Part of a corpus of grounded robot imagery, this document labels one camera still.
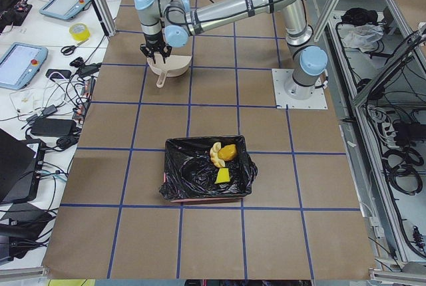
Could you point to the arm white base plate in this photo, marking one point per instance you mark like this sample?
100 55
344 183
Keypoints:
289 95

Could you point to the upper blue teach pendant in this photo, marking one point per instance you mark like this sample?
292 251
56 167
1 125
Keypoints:
63 9

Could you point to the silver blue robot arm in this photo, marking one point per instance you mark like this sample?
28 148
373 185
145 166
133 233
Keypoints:
168 24

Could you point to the blue teach pendant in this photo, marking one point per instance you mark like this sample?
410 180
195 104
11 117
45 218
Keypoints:
20 64
63 9

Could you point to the black power adapter brick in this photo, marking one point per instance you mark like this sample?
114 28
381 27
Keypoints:
52 127

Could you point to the pale banana peel piece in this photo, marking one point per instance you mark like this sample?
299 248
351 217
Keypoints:
219 163

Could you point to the white crumpled cloth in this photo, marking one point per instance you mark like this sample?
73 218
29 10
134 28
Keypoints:
363 37

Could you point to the lower blue teach pendant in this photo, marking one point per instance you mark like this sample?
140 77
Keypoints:
20 64

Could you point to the orange brown potato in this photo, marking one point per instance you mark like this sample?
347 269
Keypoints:
228 152

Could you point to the yellow tape roll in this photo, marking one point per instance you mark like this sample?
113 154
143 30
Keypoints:
79 32

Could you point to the bin with black trash bag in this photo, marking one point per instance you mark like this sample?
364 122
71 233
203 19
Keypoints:
189 174

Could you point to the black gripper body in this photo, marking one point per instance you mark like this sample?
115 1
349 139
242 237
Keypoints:
153 39

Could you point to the yellow green sponge piece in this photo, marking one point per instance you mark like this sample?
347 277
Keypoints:
223 176

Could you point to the beige plastic dustpan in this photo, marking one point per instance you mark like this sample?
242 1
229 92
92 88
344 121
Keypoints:
175 65

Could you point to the black handled scissors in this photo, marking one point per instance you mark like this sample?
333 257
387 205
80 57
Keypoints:
70 49

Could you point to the black laptop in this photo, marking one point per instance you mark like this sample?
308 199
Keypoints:
21 163

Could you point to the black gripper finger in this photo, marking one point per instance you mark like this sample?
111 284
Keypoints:
165 53
149 54

